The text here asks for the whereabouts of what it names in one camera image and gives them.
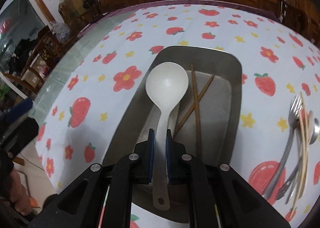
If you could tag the white plastic ladle spoon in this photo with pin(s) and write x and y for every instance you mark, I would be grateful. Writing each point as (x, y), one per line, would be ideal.
(166, 85)

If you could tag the silver metal fork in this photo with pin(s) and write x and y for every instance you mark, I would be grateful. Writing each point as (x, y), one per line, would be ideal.
(290, 183)
(293, 116)

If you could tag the large silver metal spoon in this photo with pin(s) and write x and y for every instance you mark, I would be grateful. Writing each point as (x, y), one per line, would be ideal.
(315, 131)

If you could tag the grey metal tray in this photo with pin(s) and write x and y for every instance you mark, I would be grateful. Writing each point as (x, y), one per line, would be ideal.
(219, 117)

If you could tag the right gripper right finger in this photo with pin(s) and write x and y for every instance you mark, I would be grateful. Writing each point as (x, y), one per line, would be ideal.
(182, 167)

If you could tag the carved wooden armchair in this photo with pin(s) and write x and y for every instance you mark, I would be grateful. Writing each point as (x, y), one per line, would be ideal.
(302, 16)

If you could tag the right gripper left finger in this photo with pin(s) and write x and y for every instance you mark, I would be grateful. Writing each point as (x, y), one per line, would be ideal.
(137, 166)

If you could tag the person's left hand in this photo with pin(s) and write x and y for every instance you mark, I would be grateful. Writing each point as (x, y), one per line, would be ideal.
(13, 191)

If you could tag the wooden side chair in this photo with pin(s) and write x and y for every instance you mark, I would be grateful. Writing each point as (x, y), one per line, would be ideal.
(33, 60)

